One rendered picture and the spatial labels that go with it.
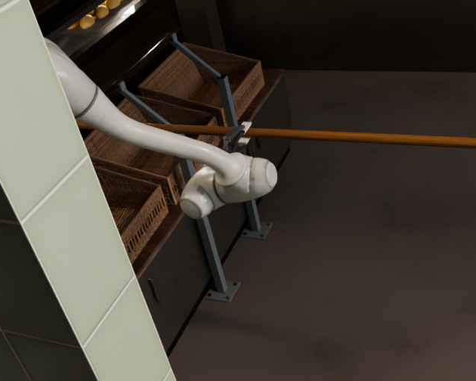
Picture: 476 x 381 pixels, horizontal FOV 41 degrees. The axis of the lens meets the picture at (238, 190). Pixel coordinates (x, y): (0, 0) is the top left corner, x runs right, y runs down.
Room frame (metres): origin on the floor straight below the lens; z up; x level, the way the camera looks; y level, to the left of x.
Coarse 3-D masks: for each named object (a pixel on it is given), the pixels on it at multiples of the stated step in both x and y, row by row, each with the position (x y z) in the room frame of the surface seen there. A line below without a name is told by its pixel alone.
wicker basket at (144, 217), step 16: (112, 176) 2.48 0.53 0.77; (128, 176) 2.44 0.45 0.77; (112, 192) 2.49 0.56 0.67; (128, 192) 2.45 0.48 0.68; (160, 192) 2.36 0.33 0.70; (112, 208) 2.49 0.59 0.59; (128, 208) 2.46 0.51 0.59; (144, 208) 2.24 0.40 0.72; (160, 208) 2.33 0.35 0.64; (128, 224) 2.14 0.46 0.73; (144, 224) 2.21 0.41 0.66; (128, 240) 2.10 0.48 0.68; (144, 240) 2.18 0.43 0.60; (128, 256) 2.07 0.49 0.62
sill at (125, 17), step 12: (144, 0) 3.51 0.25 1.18; (156, 0) 3.56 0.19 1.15; (132, 12) 3.36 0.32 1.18; (120, 24) 3.24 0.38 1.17; (96, 36) 3.12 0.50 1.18; (108, 36) 3.13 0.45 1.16; (84, 48) 2.99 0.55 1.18; (96, 48) 3.03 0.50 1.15; (72, 60) 2.87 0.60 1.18; (84, 60) 2.93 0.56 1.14
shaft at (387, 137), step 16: (80, 128) 2.15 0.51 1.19; (160, 128) 1.98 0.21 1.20; (176, 128) 1.95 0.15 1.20; (192, 128) 1.92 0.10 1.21; (208, 128) 1.89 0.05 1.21; (224, 128) 1.86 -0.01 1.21; (400, 144) 1.57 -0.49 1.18; (416, 144) 1.54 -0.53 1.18; (432, 144) 1.52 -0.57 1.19; (448, 144) 1.50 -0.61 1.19; (464, 144) 1.48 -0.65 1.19
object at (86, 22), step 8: (112, 0) 3.50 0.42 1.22; (120, 0) 3.60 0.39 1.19; (96, 8) 3.40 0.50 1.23; (104, 8) 3.41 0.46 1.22; (112, 8) 3.49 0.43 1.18; (88, 16) 3.31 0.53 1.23; (96, 16) 3.38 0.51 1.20; (104, 16) 3.39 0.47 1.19; (80, 24) 3.28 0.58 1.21; (88, 24) 3.28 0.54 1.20
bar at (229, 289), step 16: (160, 48) 2.82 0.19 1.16; (144, 64) 2.69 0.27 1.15; (224, 80) 2.81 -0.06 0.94; (128, 96) 2.50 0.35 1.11; (224, 96) 2.81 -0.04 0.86; (144, 112) 2.47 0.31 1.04; (224, 112) 2.82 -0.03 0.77; (192, 176) 2.40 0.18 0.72; (256, 208) 2.83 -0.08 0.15; (208, 224) 2.41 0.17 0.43; (256, 224) 2.80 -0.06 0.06; (272, 224) 2.85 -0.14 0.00; (208, 240) 2.39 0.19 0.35; (208, 256) 2.41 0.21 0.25; (224, 288) 2.40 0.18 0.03
